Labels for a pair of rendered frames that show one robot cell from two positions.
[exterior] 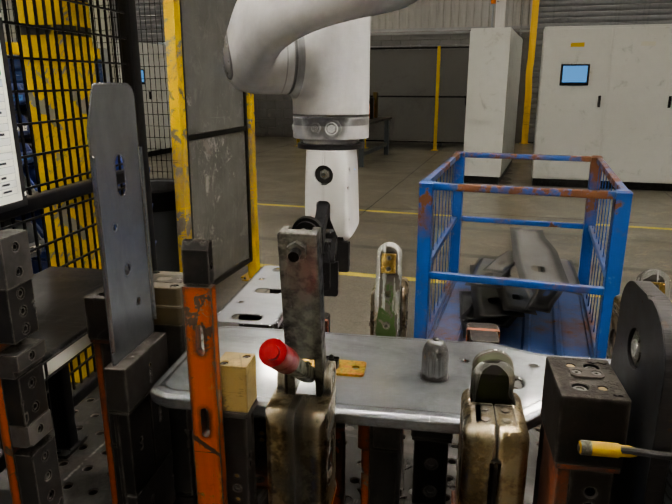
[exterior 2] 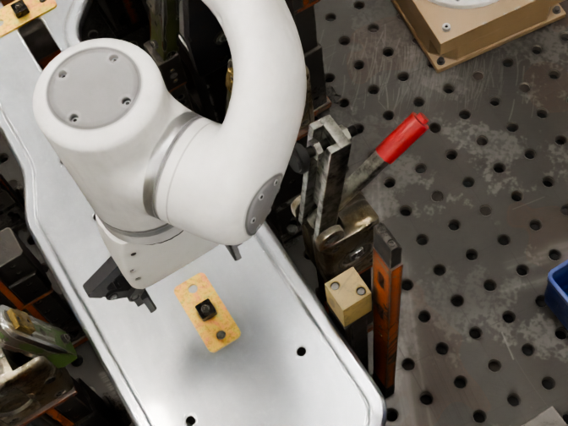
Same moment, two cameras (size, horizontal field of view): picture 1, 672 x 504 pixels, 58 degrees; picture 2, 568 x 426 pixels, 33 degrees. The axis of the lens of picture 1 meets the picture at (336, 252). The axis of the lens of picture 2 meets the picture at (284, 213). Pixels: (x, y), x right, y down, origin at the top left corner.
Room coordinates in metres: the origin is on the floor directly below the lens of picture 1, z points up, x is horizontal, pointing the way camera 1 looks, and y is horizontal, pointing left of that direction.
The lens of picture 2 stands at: (0.78, 0.36, 1.93)
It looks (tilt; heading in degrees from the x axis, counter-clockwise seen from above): 65 degrees down; 239
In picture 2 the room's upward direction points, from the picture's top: 12 degrees counter-clockwise
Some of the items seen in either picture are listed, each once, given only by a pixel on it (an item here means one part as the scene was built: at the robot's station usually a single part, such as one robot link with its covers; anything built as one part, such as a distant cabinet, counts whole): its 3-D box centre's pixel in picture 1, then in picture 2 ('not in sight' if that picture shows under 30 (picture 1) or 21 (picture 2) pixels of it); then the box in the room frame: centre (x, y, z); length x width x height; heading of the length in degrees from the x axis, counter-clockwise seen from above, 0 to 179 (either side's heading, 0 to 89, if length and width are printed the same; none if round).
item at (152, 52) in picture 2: not in sight; (182, 110); (0.51, -0.30, 0.84); 0.04 x 0.03 x 0.29; 81
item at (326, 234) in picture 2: (284, 372); (330, 237); (0.55, 0.05, 1.06); 0.03 x 0.01 x 0.03; 171
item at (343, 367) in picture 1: (331, 363); (206, 310); (0.68, 0.01, 1.01); 0.08 x 0.04 x 0.01; 80
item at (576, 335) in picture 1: (516, 261); not in sight; (2.91, -0.90, 0.47); 1.20 x 0.80 x 0.95; 162
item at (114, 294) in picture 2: (338, 243); (126, 293); (0.74, 0.00, 1.14); 0.03 x 0.03 x 0.07; 81
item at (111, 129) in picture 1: (124, 223); not in sight; (0.74, 0.26, 1.17); 0.12 x 0.01 x 0.34; 171
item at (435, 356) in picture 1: (434, 362); not in sight; (0.66, -0.12, 1.02); 0.03 x 0.03 x 0.07
